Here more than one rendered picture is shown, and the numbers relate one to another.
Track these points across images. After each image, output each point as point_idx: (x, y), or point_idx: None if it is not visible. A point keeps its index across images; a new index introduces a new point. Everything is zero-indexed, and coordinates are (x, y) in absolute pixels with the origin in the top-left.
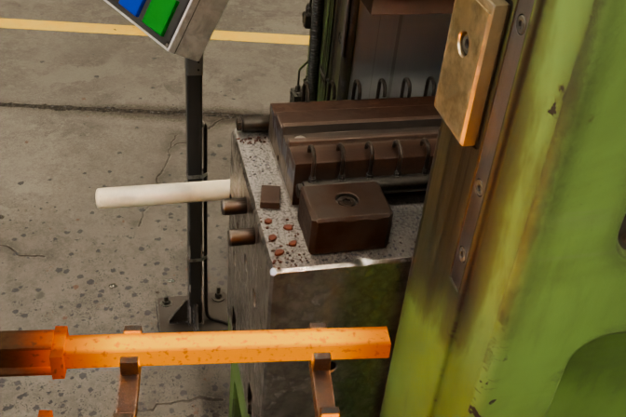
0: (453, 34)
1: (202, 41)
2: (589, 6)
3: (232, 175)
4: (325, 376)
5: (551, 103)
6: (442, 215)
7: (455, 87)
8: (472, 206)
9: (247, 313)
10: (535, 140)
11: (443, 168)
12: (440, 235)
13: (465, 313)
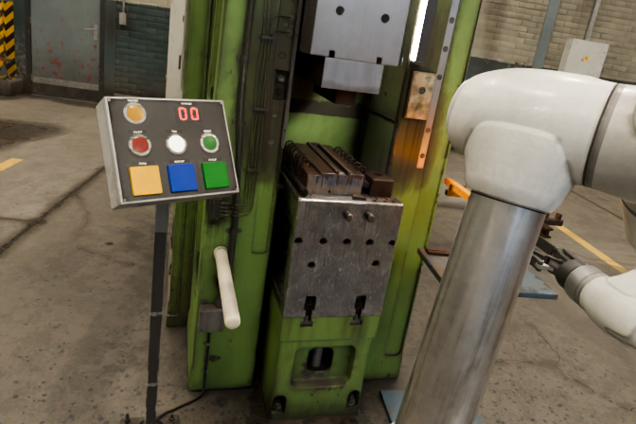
0: (415, 90)
1: None
2: (463, 63)
3: (304, 222)
4: None
5: (454, 91)
6: (407, 152)
7: (420, 104)
8: (425, 137)
9: (351, 265)
10: (449, 103)
11: (404, 137)
12: (407, 159)
13: (424, 173)
